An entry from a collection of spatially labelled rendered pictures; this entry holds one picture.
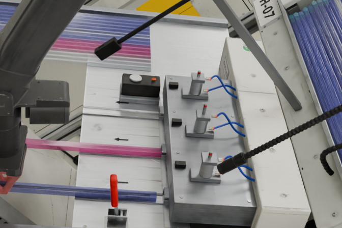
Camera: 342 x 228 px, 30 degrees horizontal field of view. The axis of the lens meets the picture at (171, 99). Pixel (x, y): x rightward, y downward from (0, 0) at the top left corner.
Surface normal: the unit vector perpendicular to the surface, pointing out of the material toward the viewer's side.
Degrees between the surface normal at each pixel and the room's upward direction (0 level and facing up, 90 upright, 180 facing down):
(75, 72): 90
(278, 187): 48
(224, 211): 90
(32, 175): 0
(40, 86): 43
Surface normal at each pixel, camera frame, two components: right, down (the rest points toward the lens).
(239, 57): 0.14, -0.78
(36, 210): 0.83, -0.47
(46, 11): 0.08, 0.84
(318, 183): -0.56, -0.63
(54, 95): 0.27, -0.53
